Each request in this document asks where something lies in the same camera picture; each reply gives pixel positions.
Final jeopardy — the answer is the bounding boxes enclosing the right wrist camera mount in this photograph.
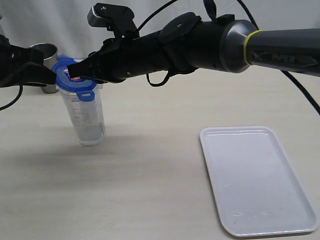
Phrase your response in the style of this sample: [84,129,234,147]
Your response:
[87,3,140,40]

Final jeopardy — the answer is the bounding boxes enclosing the stainless steel cup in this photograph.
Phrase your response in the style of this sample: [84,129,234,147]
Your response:
[30,43,58,94]

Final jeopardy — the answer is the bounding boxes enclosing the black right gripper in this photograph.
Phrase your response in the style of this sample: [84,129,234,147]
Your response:
[67,31,165,84]

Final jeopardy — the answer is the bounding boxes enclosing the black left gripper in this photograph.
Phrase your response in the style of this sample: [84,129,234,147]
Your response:
[0,34,57,88]

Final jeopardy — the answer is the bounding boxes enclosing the clear plastic container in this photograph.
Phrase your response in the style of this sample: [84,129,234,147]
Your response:
[58,84,105,147]

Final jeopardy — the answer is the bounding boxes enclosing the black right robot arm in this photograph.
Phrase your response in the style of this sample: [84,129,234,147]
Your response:
[68,12,320,83]

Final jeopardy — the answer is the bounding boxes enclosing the blue four-tab container lid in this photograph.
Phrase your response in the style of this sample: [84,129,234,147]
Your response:
[52,55,97,102]

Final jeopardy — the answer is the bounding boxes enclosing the white plastic tray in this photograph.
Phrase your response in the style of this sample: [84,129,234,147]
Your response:
[199,126,319,238]

